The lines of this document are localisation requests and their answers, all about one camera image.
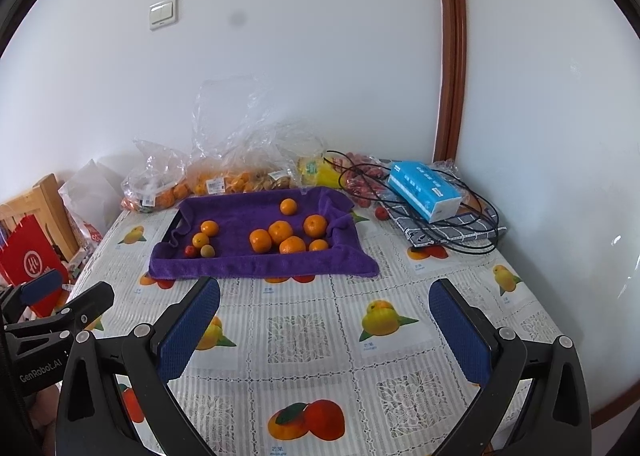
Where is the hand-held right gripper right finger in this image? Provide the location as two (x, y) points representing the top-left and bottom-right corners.
(428, 279), (593, 456)

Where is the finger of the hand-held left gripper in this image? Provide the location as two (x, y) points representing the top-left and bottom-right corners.
(5, 281), (116, 345)
(0, 267), (63, 327)

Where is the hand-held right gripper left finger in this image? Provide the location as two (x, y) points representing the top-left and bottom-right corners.
(54, 277), (222, 456)

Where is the black tray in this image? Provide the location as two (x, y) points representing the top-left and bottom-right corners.
(160, 210), (182, 249)

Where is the purple towel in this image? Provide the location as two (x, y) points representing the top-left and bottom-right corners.
(149, 187), (381, 282)

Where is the person's left hand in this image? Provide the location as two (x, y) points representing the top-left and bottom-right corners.
(29, 382), (63, 432)

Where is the red paper shopping bag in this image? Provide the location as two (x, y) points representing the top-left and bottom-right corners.
(0, 213), (71, 317)

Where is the brown patterned packet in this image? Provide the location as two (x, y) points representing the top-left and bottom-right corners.
(65, 209), (88, 257)

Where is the grey checked cloth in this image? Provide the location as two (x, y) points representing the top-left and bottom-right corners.
(385, 201), (507, 248)

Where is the white plastic bag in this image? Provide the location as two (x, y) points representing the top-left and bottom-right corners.
(57, 159), (126, 242)

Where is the clear bag of mandarins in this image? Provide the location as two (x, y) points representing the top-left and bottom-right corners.
(121, 136), (193, 213)

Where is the blue tissue pack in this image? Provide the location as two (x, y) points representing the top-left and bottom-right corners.
(387, 160), (468, 223)

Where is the large clear bag of oranges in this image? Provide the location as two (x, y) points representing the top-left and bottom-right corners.
(187, 76), (276, 197)

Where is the clear bag of longans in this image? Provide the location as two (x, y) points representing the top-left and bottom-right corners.
(250, 121), (326, 192)

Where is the clear bag of red tomatoes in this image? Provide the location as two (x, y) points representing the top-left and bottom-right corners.
(330, 151), (396, 209)

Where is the yellow packet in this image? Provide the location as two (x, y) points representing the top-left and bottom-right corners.
(297, 155), (341, 188)

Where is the black coiled cable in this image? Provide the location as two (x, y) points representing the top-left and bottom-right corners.
(324, 150), (508, 254)

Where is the brown wooden door frame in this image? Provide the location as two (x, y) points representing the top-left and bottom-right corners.
(432, 0), (468, 164)

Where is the white wall light switch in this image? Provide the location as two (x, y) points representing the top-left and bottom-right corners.
(148, 0), (179, 30)

